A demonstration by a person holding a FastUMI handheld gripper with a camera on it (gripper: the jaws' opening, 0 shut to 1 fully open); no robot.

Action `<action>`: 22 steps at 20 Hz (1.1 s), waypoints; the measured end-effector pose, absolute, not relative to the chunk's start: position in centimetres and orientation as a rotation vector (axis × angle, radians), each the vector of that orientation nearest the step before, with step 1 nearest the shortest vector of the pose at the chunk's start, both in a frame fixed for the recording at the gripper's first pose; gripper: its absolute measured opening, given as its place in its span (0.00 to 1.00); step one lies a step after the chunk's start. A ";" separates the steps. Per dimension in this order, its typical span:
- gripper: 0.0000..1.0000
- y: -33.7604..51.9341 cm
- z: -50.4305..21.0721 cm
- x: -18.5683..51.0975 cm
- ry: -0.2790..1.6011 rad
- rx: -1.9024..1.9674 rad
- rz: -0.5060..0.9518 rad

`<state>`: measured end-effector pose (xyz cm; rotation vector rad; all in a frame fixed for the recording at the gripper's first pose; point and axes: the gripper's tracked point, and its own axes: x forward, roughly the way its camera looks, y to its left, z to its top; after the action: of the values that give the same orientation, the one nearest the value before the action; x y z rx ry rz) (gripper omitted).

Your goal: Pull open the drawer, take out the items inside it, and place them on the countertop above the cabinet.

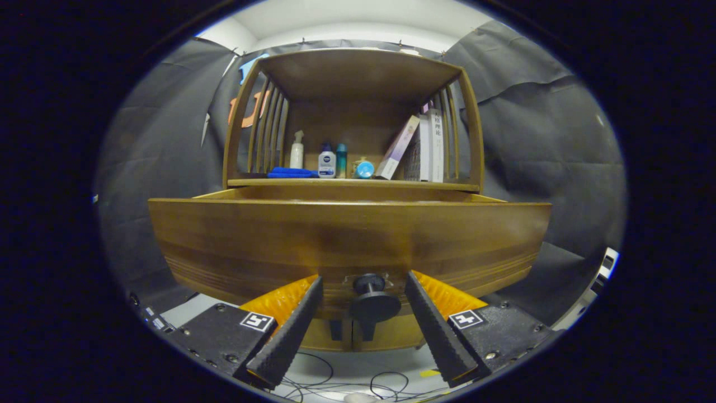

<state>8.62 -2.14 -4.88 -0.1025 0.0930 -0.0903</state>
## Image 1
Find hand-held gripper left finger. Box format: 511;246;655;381
158;274;324;391

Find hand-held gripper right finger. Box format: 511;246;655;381
404;270;560;388

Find blue folded cloth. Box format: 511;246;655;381
267;167;319;179

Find wooden cabinet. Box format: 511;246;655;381
223;48;484;352

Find pink purple book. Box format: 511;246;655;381
374;115;421;180

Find plain white book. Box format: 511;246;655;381
418;115;432;182

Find white black rack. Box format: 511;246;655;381
587;246;620;297

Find white lotion bottle blue cap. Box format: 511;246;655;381
318;143;337;179

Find black floor cables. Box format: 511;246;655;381
280;352;448;402

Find white book black lettering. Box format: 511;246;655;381
428;109;445;182

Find black round drawer knob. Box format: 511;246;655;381
350;273;402;324

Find wooden drawer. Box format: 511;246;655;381
147;186;553;321

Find dark patterned book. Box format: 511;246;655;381
404;140;423;181

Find white spray bottle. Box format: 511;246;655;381
290;130;305;170

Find wooden countertop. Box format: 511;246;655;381
228;176;481;193

